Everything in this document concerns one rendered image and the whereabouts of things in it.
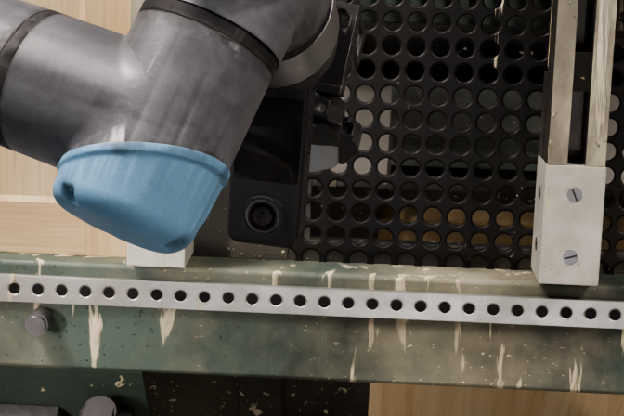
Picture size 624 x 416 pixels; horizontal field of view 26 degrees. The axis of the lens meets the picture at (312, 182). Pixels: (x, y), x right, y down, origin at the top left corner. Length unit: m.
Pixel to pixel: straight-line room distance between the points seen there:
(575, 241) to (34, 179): 0.58
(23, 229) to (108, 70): 0.85
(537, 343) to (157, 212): 0.87
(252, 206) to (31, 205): 0.69
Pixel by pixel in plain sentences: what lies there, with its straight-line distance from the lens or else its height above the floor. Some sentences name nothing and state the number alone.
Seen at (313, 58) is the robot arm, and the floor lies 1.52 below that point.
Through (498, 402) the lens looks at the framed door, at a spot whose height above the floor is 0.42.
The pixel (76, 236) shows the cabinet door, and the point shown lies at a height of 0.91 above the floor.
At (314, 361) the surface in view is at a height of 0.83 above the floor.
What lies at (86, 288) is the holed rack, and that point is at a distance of 1.46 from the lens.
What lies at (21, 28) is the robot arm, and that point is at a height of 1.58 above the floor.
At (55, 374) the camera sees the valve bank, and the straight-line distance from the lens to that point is 1.51.
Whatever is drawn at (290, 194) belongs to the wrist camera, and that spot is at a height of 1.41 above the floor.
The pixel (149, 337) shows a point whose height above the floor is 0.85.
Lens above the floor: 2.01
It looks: 47 degrees down
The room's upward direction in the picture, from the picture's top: straight up
